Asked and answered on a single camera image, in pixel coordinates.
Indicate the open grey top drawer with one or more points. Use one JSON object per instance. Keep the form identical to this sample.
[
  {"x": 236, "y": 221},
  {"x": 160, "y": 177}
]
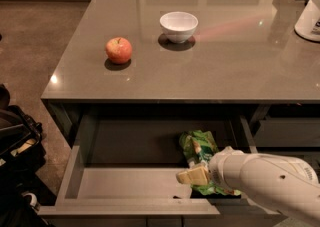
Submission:
[{"x": 122, "y": 173}]

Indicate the white canister base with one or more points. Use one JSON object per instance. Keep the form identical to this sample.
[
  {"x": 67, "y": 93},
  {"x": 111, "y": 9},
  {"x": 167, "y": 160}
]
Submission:
[{"x": 308, "y": 24}]

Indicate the green rice chip bag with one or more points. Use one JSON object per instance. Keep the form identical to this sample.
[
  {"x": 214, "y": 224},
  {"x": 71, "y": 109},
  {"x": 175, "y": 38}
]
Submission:
[{"x": 200, "y": 147}]

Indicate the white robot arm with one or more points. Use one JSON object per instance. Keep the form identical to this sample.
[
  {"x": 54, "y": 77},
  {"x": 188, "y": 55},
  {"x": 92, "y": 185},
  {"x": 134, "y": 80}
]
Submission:
[{"x": 283, "y": 184}]

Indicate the dark lower drawers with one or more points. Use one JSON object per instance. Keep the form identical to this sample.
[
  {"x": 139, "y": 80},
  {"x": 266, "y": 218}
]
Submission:
[{"x": 288, "y": 129}]

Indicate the white bowl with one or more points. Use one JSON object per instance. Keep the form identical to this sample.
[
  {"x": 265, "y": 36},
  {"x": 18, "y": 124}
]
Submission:
[{"x": 178, "y": 27}]

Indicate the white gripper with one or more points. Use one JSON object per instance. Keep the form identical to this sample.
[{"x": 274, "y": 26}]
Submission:
[{"x": 220, "y": 167}]

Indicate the red apple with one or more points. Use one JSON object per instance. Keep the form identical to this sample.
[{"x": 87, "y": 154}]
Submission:
[{"x": 118, "y": 50}]

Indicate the grey counter cabinet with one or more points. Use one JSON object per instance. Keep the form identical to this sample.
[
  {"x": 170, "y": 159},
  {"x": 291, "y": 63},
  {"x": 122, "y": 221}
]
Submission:
[{"x": 242, "y": 51}]

